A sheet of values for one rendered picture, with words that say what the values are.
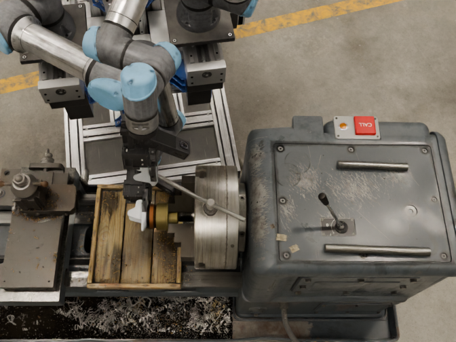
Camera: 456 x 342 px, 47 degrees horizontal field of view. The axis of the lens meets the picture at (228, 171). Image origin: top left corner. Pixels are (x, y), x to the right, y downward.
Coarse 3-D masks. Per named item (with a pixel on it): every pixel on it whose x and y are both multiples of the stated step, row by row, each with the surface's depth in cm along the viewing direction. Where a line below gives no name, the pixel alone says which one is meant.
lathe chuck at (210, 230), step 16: (208, 176) 151; (224, 176) 151; (208, 192) 147; (224, 192) 147; (208, 224) 145; (224, 224) 145; (208, 240) 146; (224, 240) 146; (208, 256) 149; (224, 256) 149
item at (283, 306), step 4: (280, 304) 177; (284, 304) 177; (280, 308) 177; (284, 308) 176; (284, 312) 176; (284, 316) 176; (284, 320) 176; (284, 324) 177; (288, 324) 178; (288, 328) 179; (288, 332) 181; (292, 332) 183; (292, 336) 183; (292, 340) 184; (296, 340) 185
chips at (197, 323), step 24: (0, 312) 198; (24, 312) 198; (48, 312) 199; (72, 312) 194; (96, 312) 199; (120, 312) 196; (144, 312) 198; (168, 312) 197; (192, 312) 195; (216, 312) 200; (0, 336) 195; (24, 336) 195; (48, 336) 195; (72, 336) 196; (96, 336) 196; (120, 336) 196; (144, 336) 195; (168, 336) 196; (192, 336) 197; (216, 336) 197
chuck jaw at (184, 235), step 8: (168, 224) 157; (176, 224) 157; (184, 224) 157; (192, 224) 157; (168, 232) 156; (176, 232) 156; (184, 232) 156; (192, 232) 156; (176, 240) 154; (184, 240) 154; (192, 240) 155; (184, 248) 153; (192, 248) 153; (184, 256) 152; (192, 256) 152; (200, 264) 154
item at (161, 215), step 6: (150, 204) 159; (162, 204) 158; (150, 210) 157; (156, 210) 156; (162, 210) 156; (150, 216) 156; (156, 216) 156; (162, 216) 156; (168, 216) 157; (174, 216) 157; (150, 222) 156; (156, 222) 156; (162, 222) 156; (168, 222) 157; (174, 222) 157; (150, 228) 158; (156, 228) 157; (162, 228) 157
